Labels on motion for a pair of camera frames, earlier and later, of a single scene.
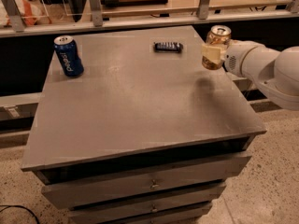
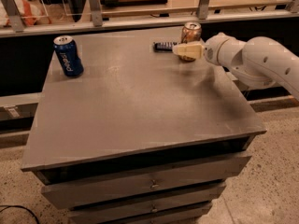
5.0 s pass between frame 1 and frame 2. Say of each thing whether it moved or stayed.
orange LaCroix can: moved
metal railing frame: stayed
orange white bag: stayed
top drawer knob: stayed
